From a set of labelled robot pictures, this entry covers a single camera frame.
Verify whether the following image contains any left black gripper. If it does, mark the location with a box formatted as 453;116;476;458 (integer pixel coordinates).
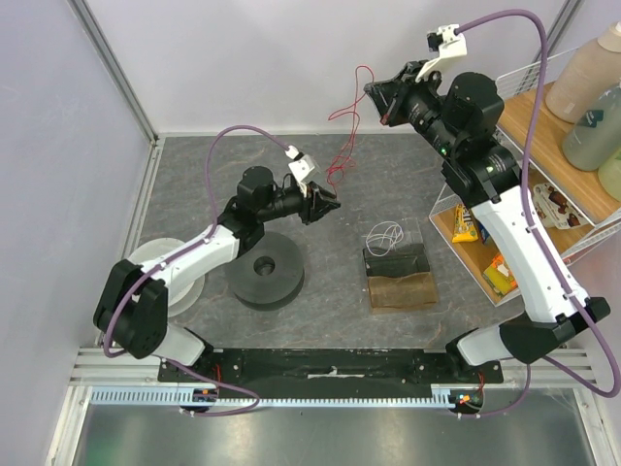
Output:
258;181;340;225

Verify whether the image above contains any red wire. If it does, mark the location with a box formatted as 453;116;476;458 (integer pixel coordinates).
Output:
325;65;376;188

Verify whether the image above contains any dark grey cable spool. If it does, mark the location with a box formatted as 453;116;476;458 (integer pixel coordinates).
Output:
223;231;305;312

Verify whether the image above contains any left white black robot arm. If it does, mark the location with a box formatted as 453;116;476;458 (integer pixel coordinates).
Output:
93;166;341;382

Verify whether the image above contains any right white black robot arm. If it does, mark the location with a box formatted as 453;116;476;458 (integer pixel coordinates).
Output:
364;61;610;383

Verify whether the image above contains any yellow candy bag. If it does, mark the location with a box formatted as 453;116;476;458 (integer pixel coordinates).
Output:
451;204;478;244

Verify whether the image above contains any blue snack box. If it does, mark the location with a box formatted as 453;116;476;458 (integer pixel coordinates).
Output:
476;220;491;245

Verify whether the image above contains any orange snack box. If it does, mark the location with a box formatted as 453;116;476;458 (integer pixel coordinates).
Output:
483;252;517;297

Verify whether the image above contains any white pudding cup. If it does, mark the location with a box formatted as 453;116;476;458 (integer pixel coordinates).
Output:
532;183;586;230

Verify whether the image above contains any beige plastic bottle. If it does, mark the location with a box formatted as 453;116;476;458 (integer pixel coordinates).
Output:
545;22;620;123

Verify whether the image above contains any green liquid bottle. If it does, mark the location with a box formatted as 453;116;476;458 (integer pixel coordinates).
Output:
562;83;620;172

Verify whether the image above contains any light green bottle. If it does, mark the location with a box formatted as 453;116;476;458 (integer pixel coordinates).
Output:
598;149;621;201

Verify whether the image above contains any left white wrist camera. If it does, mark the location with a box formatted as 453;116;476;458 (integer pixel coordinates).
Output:
285;145;319;183

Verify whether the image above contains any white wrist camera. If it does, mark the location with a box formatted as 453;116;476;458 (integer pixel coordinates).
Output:
285;145;319;183
415;24;468;83

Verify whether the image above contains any white wire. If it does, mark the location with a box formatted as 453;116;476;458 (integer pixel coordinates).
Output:
364;221;405;257

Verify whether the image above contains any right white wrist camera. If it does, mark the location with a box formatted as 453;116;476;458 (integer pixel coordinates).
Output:
415;24;468;83

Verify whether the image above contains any white cable spool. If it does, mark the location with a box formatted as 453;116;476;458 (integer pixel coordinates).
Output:
124;236;206;319

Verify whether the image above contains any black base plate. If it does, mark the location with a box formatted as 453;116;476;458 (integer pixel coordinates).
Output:
157;347;506;389

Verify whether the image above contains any white wire shelf rack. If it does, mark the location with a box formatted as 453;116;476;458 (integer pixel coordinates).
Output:
429;62;620;307

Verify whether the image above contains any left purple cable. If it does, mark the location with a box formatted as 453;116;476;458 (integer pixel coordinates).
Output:
102;124;292;359

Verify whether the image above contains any purple cable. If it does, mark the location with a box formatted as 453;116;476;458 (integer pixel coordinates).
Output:
102;124;292;359
455;9;616;399

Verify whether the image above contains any blue grey cable duct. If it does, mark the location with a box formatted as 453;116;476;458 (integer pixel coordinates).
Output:
90;385;468;410

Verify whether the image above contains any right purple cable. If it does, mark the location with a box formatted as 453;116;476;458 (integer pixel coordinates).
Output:
455;9;616;399

